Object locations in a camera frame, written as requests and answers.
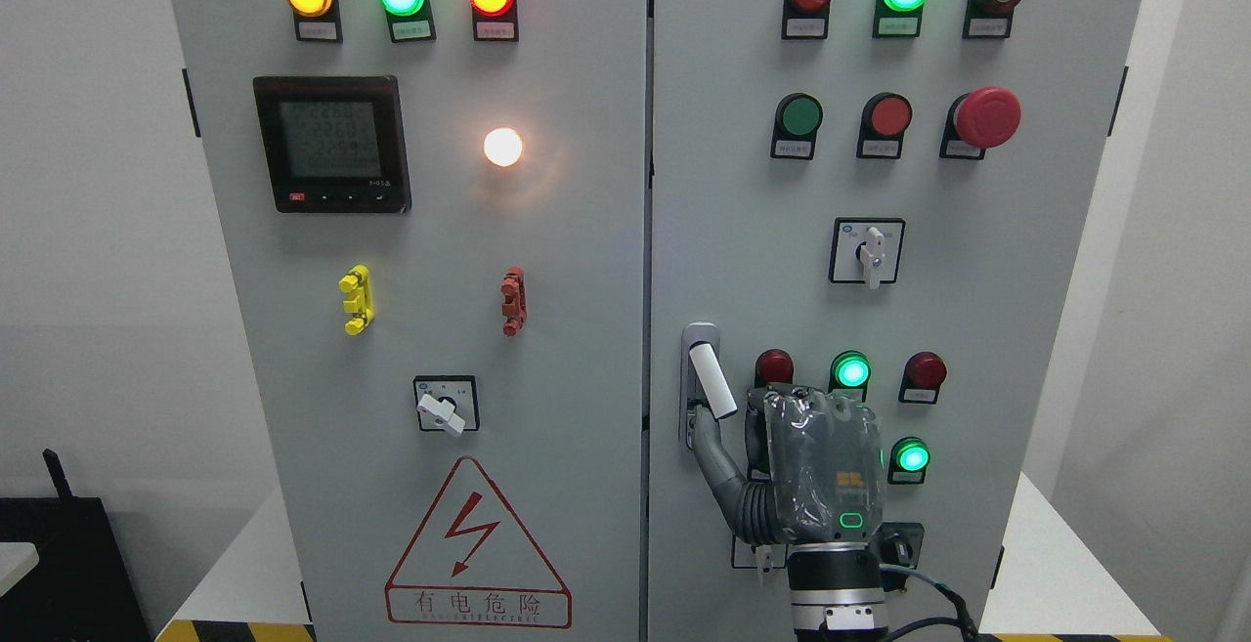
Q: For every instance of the red push button upper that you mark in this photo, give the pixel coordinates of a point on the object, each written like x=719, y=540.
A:
x=884, y=120

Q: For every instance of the green lit light lower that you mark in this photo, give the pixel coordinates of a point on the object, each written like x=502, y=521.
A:
x=907, y=461

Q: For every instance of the grey cabinet door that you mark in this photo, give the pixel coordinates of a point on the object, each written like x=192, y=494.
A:
x=560, y=402
x=743, y=241

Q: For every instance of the dark red light middle left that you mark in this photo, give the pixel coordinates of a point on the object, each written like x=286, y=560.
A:
x=773, y=366

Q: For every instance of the white glowing indicator light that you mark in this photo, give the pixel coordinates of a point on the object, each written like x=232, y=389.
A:
x=503, y=146

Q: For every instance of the red lit indicator light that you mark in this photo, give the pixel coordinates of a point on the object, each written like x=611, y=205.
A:
x=495, y=20

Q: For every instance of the red plastic terminal clip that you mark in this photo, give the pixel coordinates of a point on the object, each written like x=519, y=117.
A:
x=514, y=306

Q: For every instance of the green lit light top right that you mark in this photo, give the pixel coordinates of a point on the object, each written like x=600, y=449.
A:
x=898, y=18

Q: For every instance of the red electrical warning triangle sticker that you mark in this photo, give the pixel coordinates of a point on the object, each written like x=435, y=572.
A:
x=472, y=561

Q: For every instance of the green lit light middle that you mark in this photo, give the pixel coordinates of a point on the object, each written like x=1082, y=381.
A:
x=850, y=372

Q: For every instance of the dark red buzzer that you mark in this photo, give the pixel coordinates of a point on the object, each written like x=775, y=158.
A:
x=989, y=19

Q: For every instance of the grey right cabinet door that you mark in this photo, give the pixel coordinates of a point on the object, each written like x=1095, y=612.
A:
x=743, y=241

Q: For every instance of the left white selector switch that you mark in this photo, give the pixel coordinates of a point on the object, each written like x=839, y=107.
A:
x=447, y=403

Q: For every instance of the upper right white selector switch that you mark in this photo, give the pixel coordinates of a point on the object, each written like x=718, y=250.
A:
x=866, y=251

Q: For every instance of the black digital power meter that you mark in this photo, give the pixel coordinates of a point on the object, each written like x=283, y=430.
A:
x=334, y=144

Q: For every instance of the dark red light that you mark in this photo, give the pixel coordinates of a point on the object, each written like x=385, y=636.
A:
x=773, y=366
x=922, y=379

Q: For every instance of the green indicator light top left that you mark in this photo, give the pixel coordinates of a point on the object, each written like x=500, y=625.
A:
x=409, y=20

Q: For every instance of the red emergency stop mushroom button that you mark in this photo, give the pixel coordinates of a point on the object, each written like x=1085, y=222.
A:
x=978, y=121

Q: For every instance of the silver door handle lock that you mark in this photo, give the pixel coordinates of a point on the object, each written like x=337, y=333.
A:
x=702, y=381

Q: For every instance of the yellow plastic terminal clip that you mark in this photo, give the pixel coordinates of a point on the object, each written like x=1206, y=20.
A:
x=356, y=288

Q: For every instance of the white selector switch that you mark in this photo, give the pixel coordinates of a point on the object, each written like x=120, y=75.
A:
x=763, y=560
x=447, y=403
x=866, y=251

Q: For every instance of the yellow indicator light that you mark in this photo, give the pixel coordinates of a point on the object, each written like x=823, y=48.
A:
x=316, y=20

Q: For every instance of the dark red light middle right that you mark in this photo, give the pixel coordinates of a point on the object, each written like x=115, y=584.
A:
x=922, y=379

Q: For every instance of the red indicator light top right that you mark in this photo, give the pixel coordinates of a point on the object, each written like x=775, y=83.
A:
x=805, y=19

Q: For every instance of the black rotary knob switch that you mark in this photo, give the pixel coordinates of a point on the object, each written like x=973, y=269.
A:
x=900, y=543

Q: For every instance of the grey left cabinet door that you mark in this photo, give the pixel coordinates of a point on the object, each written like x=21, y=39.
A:
x=560, y=402

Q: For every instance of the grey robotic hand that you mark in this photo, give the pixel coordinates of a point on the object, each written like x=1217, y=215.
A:
x=827, y=479

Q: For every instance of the black box at left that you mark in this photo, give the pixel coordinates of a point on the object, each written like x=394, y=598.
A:
x=79, y=589

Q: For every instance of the green push button upper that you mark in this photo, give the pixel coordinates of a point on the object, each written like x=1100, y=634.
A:
x=797, y=120

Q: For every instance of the lower white selector switch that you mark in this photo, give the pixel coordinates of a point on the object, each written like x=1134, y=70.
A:
x=763, y=560

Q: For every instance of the green lit light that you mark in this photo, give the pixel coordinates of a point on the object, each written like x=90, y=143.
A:
x=907, y=461
x=850, y=372
x=898, y=18

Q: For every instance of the white cabinet base platform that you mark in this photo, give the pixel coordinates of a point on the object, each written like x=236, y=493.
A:
x=1049, y=581

